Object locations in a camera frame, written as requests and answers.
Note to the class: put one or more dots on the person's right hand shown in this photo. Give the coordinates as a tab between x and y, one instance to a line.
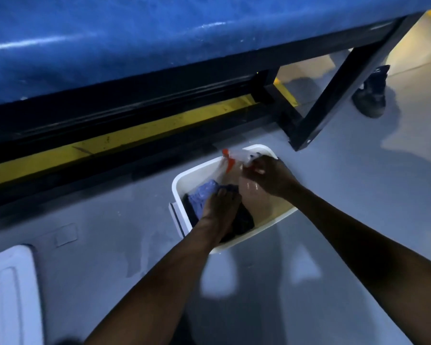
273	177

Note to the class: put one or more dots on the pink spray bottle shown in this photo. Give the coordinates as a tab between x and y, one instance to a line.
230	163

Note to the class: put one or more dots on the dark blue spare cloth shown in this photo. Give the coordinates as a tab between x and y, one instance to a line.
243	223

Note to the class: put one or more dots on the blue cleaning cloth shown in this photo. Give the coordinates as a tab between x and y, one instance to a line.
201	197

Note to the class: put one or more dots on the white plastic storage box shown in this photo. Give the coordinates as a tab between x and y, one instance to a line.
186	177

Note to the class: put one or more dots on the blue padded bench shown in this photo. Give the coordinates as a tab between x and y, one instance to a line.
129	39

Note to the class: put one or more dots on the white box lid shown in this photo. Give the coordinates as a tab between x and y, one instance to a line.
14	294

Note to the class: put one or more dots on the person's left forearm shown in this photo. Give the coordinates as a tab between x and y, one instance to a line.
158	291

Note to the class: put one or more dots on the person's right forearm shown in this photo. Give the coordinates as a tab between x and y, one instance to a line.
373	258

